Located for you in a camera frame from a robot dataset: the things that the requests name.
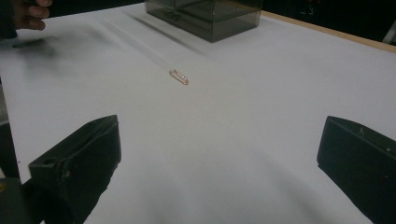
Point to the smoky clear acrylic box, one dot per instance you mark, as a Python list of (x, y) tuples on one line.
[(207, 17)]

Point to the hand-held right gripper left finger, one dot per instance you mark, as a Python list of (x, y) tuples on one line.
[(84, 161)]

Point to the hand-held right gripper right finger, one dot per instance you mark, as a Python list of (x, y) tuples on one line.
[(361, 161)]

